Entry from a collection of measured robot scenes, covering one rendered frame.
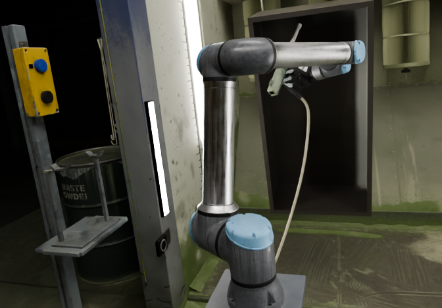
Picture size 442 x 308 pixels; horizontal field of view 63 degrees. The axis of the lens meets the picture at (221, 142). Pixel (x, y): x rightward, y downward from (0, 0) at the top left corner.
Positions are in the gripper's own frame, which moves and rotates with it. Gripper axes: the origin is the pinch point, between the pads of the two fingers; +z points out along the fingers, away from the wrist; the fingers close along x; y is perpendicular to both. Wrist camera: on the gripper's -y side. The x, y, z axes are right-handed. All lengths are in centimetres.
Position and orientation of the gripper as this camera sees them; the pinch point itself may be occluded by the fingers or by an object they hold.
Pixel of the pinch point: (281, 77)
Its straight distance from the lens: 192.5
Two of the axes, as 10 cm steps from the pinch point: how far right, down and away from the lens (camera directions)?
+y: 6.8, 5.2, 5.2
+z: -6.5, 1.0, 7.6
